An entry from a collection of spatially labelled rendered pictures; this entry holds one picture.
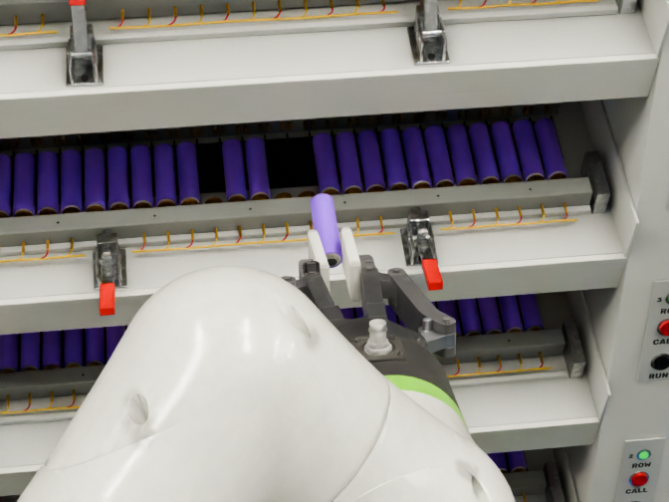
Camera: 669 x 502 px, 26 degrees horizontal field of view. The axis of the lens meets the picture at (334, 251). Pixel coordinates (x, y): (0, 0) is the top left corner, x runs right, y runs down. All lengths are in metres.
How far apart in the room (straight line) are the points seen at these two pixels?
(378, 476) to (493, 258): 0.60
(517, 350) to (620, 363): 0.11
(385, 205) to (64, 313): 0.29
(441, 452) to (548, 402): 0.71
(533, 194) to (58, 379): 0.48
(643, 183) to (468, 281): 0.17
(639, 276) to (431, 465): 0.63
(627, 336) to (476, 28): 0.34
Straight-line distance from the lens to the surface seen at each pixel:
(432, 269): 1.20
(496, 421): 1.40
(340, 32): 1.15
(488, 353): 1.42
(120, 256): 1.25
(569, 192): 1.29
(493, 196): 1.27
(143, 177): 1.28
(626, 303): 1.32
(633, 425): 1.43
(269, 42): 1.15
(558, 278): 1.29
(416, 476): 0.69
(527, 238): 1.28
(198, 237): 1.26
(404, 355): 0.82
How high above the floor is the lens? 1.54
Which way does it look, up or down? 38 degrees down
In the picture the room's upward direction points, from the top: straight up
